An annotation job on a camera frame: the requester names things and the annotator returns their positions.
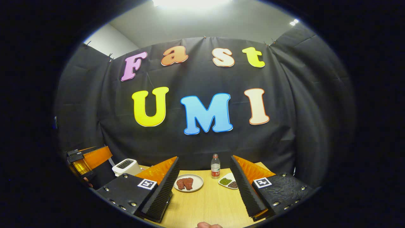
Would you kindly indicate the white round plate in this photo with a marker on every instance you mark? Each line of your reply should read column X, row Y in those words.
column 196, row 182

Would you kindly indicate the large ceiling light panel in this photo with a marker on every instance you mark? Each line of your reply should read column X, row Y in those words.
column 191, row 2

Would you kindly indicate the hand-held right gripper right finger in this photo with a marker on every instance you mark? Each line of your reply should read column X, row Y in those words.
column 245, row 190

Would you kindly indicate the clear plastic water bottle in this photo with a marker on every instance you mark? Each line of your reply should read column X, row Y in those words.
column 215, row 166

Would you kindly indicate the brown meat piece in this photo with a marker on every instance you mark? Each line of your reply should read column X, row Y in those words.
column 188, row 183
column 180, row 184

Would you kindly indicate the white divided bean dish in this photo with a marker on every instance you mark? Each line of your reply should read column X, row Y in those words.
column 228, row 182

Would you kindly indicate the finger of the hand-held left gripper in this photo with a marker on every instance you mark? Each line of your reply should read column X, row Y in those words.
column 96, row 158
column 93, row 148

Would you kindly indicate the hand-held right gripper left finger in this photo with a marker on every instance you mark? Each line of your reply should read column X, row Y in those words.
column 163, row 193

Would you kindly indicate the white toaster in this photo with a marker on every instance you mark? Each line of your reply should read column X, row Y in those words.
column 126, row 167

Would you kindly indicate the black backdrop cloth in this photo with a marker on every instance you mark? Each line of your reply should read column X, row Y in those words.
column 196, row 76

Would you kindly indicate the small ceiling light panel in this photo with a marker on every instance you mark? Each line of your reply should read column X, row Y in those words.
column 294, row 22

